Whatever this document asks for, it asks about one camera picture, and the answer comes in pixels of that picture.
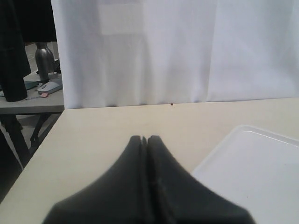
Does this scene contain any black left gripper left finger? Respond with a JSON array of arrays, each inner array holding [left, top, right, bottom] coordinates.
[[44, 136, 150, 224]]

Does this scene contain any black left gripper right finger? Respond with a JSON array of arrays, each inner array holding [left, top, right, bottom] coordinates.
[[147, 136, 255, 224]]

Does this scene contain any white curtain backdrop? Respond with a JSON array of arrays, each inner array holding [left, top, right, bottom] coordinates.
[[51, 0, 299, 109]]

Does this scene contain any grey side table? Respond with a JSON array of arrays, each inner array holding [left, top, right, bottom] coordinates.
[[0, 70, 65, 168]]

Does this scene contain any white plastic tray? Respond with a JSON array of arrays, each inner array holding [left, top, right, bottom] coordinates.
[[192, 126, 299, 224]]

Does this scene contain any grey computer mouse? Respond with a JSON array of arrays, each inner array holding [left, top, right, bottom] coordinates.
[[37, 78, 63, 95]]

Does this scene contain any teal flat object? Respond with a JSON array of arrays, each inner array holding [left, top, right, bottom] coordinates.
[[24, 80, 41, 90]]

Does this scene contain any silver metal flask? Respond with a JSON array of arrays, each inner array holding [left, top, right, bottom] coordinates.
[[35, 42, 56, 84]]

